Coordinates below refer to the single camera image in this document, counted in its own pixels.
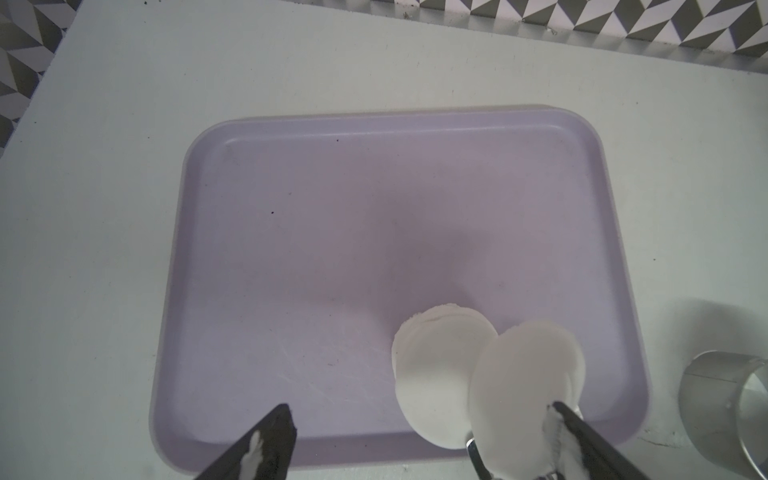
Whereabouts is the round cut white wrapper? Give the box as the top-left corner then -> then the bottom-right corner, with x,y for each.
468,322 -> 586,479

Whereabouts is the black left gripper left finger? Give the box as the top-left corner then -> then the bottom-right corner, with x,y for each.
195,403 -> 297,480

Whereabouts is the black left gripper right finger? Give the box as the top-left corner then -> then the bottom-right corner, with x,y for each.
543,401 -> 648,480

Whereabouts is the stack of white dumpling wrappers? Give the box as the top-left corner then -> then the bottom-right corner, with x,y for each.
391,304 -> 498,450

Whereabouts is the purple plastic tray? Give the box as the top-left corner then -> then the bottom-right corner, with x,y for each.
151,107 -> 650,474

